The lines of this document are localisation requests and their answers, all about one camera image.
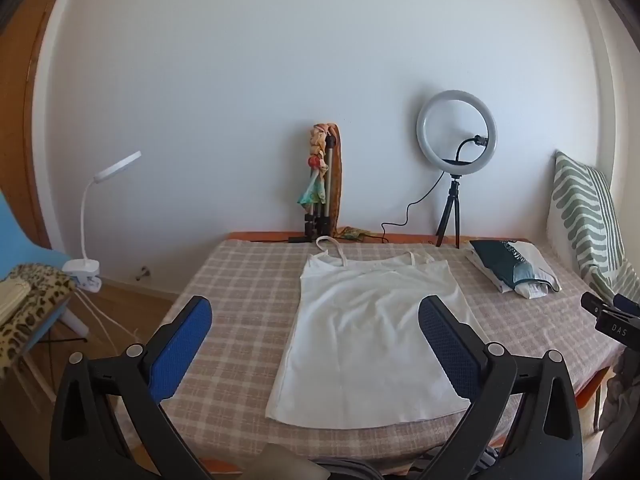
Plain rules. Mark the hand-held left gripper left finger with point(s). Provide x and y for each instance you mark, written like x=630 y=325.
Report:
x=185 y=340

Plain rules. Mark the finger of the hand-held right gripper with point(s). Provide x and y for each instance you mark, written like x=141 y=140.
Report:
x=595 y=302
x=617 y=330

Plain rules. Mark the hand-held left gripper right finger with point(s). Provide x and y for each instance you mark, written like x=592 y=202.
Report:
x=447 y=345

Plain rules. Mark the white tank top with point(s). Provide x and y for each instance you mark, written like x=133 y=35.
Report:
x=370 y=340

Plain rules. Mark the dark grey cloth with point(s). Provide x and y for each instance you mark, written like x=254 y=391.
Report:
x=622 y=390

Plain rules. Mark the white folded garment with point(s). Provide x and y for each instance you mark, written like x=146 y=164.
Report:
x=537 y=270

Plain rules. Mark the beige checked blanket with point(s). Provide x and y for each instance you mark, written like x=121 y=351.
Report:
x=240 y=285

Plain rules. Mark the metal door stopper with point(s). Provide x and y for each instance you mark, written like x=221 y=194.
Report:
x=143 y=272

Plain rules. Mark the green striped pillow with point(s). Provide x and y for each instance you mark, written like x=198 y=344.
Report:
x=580 y=210

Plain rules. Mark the dark teal printed garment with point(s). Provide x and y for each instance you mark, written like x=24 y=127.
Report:
x=492 y=260

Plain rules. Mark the white clip desk lamp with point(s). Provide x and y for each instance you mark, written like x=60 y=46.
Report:
x=82 y=267

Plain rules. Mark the leopard print cloth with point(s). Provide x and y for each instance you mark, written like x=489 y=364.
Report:
x=45 y=290

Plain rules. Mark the small black tripod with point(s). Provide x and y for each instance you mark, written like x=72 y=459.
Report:
x=454 y=195

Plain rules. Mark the cream ribbed cloth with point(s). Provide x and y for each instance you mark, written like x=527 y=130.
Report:
x=12 y=300

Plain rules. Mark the light blue chair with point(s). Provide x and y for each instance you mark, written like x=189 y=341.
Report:
x=20 y=240

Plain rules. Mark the orange patterned scarf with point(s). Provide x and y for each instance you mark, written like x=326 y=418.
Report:
x=339 y=180

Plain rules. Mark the folded silver tripod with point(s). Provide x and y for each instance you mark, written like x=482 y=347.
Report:
x=330 y=160

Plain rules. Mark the colourful braided scarf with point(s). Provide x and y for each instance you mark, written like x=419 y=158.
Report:
x=315 y=162

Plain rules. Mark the wooden door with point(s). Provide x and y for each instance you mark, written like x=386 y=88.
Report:
x=20 y=135

